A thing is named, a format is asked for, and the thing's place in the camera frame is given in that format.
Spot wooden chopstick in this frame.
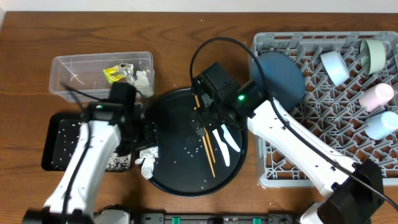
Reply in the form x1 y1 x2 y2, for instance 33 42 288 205
194 94 216 163
200 136 216 178

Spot silver white napkin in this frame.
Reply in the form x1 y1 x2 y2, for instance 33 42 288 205
134 146 159 180

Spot yellow green snack wrapper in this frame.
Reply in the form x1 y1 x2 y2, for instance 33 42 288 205
103 63 135 84

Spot dark blue plate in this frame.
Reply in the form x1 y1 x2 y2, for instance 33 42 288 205
257 52 305 111

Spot light blue saucer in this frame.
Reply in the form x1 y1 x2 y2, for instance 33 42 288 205
320 51 349 86

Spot pink cup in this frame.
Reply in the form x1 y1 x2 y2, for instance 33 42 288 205
359 83 394 112

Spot mint green bowl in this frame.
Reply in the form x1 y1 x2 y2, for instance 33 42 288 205
360 40 386 75

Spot white small cup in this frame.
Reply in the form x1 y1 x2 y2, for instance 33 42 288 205
364 111 398 140

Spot white tissue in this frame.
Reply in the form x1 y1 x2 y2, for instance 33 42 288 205
133 70 154 97

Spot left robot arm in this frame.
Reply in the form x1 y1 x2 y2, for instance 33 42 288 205
22 82 157 224

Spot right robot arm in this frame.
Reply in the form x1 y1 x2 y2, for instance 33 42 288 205
190 59 386 223

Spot grey dishwasher rack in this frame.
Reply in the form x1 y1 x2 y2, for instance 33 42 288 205
251 31 397 186

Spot light blue plastic knife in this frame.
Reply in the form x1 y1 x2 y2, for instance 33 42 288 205
221 124 241 152

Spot white plastic knife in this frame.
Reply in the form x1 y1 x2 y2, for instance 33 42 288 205
212 129 230 167

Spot spilled rice pile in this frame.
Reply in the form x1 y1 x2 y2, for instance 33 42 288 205
51 119 131 172

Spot round black serving tray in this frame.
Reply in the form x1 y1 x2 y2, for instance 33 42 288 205
146 88 248 197

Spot clear plastic bin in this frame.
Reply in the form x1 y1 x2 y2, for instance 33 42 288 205
49 51 155 103

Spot black rectangular tray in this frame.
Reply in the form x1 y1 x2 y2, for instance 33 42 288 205
41 112 83 171

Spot black mounting rail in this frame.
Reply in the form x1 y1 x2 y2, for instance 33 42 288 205
131 213 296 224

